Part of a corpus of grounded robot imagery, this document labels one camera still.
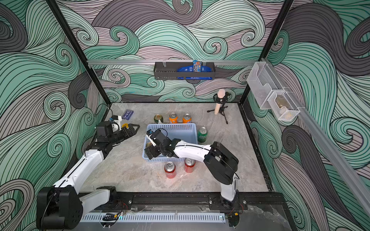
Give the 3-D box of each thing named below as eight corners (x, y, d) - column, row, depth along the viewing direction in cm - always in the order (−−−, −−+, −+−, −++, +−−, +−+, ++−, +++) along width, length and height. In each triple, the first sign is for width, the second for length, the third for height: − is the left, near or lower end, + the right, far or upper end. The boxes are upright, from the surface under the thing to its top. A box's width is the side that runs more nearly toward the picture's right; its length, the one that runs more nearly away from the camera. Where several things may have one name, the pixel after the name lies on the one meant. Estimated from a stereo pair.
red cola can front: (165, 179, 83) (163, 172, 74) (166, 168, 87) (164, 161, 78) (175, 179, 83) (175, 172, 74) (176, 168, 87) (175, 161, 78)
